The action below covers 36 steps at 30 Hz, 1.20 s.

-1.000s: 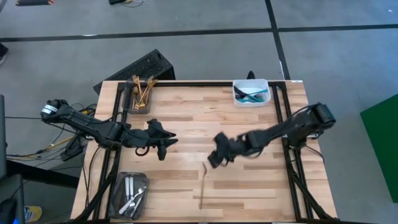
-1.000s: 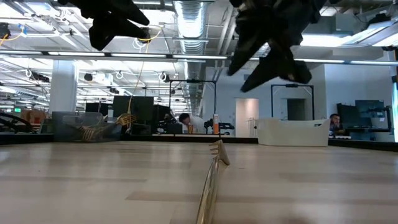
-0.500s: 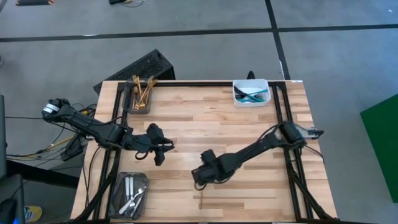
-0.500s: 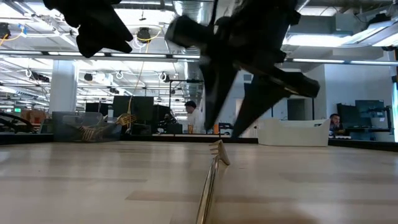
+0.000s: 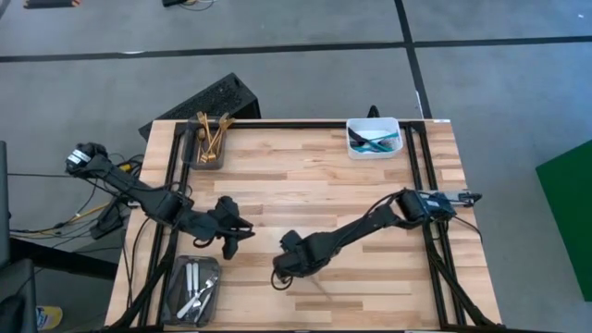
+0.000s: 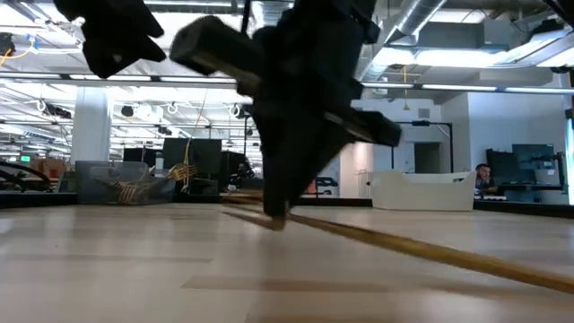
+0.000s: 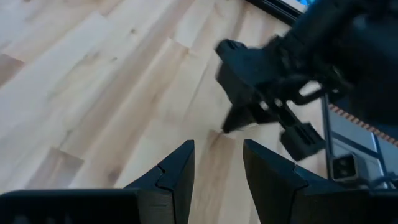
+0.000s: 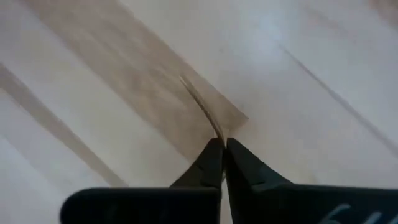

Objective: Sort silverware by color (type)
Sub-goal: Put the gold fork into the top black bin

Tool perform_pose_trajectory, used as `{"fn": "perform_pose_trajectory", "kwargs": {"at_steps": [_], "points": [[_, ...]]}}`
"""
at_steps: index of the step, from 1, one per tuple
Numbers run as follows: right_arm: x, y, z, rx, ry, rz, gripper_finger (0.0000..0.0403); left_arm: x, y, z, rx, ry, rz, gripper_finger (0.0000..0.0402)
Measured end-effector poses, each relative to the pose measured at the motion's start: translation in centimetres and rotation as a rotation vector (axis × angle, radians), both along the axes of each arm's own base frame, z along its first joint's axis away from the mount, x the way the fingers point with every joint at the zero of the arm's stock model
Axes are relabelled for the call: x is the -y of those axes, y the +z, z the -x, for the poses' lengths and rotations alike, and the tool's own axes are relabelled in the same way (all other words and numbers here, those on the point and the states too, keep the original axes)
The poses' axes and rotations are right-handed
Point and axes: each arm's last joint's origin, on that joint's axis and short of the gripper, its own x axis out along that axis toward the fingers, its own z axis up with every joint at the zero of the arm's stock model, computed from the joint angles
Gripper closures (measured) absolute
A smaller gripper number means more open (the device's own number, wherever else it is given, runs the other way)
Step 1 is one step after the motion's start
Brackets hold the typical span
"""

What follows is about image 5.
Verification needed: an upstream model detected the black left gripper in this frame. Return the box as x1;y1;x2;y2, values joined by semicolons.
203;207;256;262

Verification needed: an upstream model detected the gold cutlery piece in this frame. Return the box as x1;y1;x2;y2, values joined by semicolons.
207;124;228;161

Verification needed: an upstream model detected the teal strip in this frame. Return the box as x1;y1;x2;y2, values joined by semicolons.
364;131;401;142

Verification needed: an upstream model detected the grey translucent flat tray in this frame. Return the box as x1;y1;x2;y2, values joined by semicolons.
160;253;223;328

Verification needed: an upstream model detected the grey translucent plastic bin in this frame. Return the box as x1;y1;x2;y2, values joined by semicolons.
181;115;228;171

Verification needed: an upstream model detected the black power box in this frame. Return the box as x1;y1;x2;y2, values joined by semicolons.
90;196;130;241

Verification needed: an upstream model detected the black perforated computer case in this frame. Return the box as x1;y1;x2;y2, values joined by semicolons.
138;72;263;141

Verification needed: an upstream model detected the white plastic bin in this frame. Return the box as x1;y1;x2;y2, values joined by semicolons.
345;116;405;161

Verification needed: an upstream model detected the dark floor bar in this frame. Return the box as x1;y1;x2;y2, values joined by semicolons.
8;238;119;281

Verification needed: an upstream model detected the long black floor tape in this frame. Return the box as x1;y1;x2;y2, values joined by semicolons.
0;35;592;64

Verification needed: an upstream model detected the yellow blue floor object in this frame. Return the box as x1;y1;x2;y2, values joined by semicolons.
35;304;64;332

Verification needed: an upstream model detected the short black floor tape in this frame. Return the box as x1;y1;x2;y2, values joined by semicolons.
392;0;434;119

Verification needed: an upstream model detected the green floor mat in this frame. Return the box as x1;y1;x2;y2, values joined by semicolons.
535;140;592;302

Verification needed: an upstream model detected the orange black floor object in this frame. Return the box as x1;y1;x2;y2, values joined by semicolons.
22;0;82;9

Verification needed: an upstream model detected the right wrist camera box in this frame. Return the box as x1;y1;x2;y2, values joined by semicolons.
279;229;302;251

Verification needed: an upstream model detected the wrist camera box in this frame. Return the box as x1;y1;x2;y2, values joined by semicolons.
279;229;302;251
216;194;241;219

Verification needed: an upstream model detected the black right camera cable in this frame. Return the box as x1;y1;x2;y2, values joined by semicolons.
269;265;300;292

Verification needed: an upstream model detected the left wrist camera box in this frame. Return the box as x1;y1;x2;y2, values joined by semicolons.
216;194;241;219

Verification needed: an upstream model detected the yellow floor cable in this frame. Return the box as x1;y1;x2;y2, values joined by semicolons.
8;202;115;235

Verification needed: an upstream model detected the black device with cables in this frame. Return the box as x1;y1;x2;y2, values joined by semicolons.
161;0;216;10

